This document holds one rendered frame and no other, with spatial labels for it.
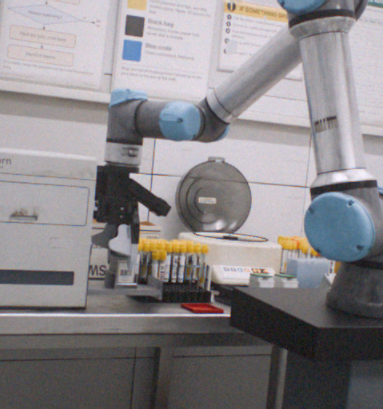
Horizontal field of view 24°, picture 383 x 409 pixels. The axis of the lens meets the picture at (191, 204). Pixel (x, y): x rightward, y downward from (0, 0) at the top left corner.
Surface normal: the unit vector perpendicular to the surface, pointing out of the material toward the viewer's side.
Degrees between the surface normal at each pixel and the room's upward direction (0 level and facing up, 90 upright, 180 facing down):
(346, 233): 99
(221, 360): 90
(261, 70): 108
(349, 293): 74
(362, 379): 90
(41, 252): 90
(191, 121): 90
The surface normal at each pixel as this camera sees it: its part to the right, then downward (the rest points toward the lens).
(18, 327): 0.45, 0.09
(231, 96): -0.35, 0.32
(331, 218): -0.53, 0.15
